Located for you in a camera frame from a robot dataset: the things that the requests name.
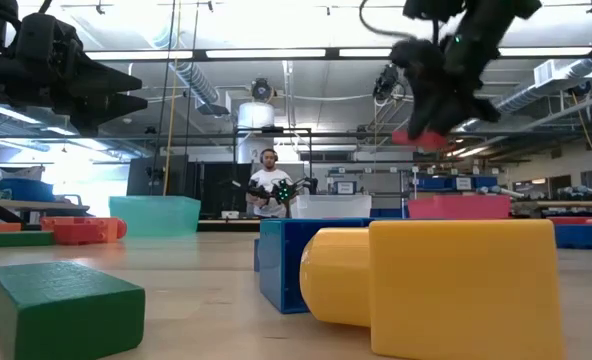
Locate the red plastic bin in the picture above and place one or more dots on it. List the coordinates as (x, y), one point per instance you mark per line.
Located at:
(458, 206)

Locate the blue storage bins row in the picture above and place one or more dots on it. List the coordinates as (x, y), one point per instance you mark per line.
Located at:
(431, 183)

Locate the white cloth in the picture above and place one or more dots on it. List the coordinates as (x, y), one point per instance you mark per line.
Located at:
(28, 173)

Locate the white cylindrical tank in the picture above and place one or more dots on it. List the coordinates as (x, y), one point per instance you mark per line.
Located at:
(256, 115)

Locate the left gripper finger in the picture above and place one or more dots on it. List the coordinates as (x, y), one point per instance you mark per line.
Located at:
(111, 107)
(106, 80)

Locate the long green wooden block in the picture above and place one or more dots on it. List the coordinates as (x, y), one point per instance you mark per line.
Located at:
(13, 239)

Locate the black partition panel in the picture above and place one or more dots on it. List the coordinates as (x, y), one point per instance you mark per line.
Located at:
(216, 190)

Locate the spiral silver air duct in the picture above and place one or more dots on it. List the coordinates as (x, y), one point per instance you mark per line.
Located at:
(196, 80)

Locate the black teleoperation robot arms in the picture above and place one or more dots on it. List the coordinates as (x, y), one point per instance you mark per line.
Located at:
(283, 192)

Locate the wide blue brick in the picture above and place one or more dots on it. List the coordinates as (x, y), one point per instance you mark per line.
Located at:
(578, 236)

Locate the large yellow stud block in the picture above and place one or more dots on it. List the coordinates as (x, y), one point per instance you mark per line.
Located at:
(456, 290)

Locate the black ceiling camera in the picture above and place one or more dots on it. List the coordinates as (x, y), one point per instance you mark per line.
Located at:
(262, 91)
(383, 86)

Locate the blue box with white label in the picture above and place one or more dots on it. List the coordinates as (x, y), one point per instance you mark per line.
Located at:
(345, 188)

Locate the thick green wooden block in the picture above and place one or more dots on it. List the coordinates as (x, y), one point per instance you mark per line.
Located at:
(61, 310)

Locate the red stud brick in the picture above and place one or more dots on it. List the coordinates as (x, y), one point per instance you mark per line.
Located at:
(76, 235)
(122, 229)

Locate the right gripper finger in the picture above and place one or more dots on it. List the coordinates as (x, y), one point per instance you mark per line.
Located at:
(423, 117)
(463, 112)

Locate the blue plastic tub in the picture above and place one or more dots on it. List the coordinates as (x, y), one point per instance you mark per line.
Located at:
(26, 191)

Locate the person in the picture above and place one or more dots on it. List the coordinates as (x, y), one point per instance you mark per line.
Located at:
(266, 181)

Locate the small white box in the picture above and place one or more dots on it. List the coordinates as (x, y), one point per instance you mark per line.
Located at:
(230, 215)

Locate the grey tube bundle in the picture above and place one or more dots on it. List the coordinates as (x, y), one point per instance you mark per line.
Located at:
(578, 192)
(501, 192)

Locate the black cabinet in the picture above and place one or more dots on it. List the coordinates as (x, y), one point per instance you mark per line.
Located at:
(141, 175)

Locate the small red block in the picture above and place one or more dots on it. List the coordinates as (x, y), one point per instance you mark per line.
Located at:
(418, 140)

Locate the clear plastic bin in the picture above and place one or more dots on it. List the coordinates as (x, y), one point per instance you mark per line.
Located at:
(331, 206)

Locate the silver ventilation duct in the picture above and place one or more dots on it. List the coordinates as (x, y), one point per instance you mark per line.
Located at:
(526, 95)

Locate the background wooden table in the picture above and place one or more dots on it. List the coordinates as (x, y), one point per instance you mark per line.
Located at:
(41, 205)

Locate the long background workbench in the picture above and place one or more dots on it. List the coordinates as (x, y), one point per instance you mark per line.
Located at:
(566, 204)

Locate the orange wooden block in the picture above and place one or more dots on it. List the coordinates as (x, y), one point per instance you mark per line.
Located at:
(3, 227)

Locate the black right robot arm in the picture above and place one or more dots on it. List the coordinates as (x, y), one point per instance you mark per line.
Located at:
(486, 25)

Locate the large blue hollow block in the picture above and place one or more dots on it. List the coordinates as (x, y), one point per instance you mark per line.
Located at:
(281, 265)

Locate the teal translucent plastic bin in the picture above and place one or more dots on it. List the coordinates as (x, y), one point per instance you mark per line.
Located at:
(153, 215)

